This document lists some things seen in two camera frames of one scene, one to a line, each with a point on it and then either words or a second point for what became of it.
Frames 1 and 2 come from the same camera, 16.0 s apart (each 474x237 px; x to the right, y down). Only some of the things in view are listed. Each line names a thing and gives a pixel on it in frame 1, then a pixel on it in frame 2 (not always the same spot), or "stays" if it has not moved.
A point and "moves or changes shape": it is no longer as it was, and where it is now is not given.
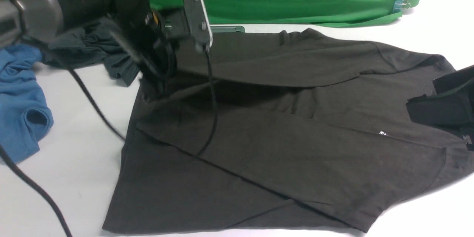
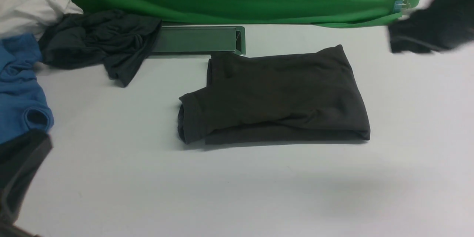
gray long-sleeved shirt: (284, 130) moves or changes shape
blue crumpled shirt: (25, 117) stays
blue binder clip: (399, 4) stays
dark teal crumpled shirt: (98, 43) stays
